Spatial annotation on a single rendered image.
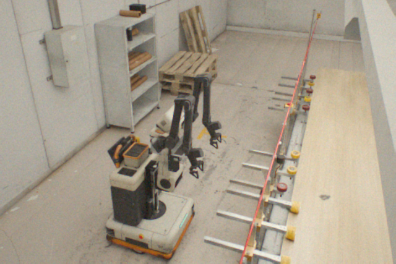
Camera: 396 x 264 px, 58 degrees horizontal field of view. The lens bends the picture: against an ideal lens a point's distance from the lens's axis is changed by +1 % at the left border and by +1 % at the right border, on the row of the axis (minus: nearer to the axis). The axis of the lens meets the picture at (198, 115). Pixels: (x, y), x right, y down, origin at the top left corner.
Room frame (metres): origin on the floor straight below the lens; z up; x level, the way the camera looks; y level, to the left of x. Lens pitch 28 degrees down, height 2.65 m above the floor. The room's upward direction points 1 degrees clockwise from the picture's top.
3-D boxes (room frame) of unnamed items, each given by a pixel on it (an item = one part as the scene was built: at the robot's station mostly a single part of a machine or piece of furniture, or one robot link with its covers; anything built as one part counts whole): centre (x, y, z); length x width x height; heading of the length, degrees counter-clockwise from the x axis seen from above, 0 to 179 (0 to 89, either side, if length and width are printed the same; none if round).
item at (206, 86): (2.64, -0.07, 1.40); 0.11 x 0.06 x 0.43; 160
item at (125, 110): (4.96, 0.99, 0.78); 0.90 x 0.45 x 1.55; 160
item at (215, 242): (1.52, -0.29, 0.95); 0.50 x 0.04 x 0.04; 70
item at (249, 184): (2.25, -0.47, 0.84); 0.43 x 0.03 x 0.04; 70
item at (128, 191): (2.62, 0.52, 0.59); 0.55 x 0.34 x 0.83; 160
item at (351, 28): (2.39, -0.98, 2.34); 2.40 x 0.12 x 0.08; 160
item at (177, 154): (2.49, 0.16, 0.99); 0.28 x 0.16 x 0.22; 160
